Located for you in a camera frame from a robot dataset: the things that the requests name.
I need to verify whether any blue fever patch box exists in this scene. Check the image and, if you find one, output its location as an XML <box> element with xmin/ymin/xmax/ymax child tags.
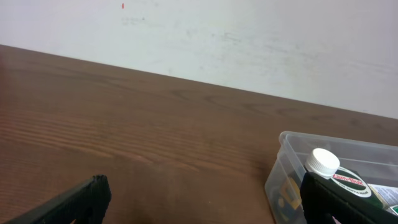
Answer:
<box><xmin>369</xmin><ymin>184</ymin><xmax>398</xmax><ymax>216</ymax></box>

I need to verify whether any dark syrup bottle white cap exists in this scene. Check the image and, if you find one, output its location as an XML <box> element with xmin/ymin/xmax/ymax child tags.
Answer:
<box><xmin>273</xmin><ymin>147</ymin><xmax>341</xmax><ymax>218</ymax></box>

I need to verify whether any clear plastic container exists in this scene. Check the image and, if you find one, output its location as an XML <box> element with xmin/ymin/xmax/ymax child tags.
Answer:
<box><xmin>264</xmin><ymin>131</ymin><xmax>397</xmax><ymax>223</ymax></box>

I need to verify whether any green Zam-Buk box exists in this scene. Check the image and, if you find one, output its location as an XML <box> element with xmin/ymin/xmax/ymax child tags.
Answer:
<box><xmin>330</xmin><ymin>167</ymin><xmax>384</xmax><ymax>208</ymax></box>

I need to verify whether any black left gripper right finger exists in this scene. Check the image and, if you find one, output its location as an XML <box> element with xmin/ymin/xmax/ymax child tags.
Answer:
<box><xmin>300</xmin><ymin>172</ymin><xmax>397</xmax><ymax>224</ymax></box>

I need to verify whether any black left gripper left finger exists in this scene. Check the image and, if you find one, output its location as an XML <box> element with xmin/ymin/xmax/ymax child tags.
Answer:
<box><xmin>6</xmin><ymin>175</ymin><xmax>111</xmax><ymax>224</ymax></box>

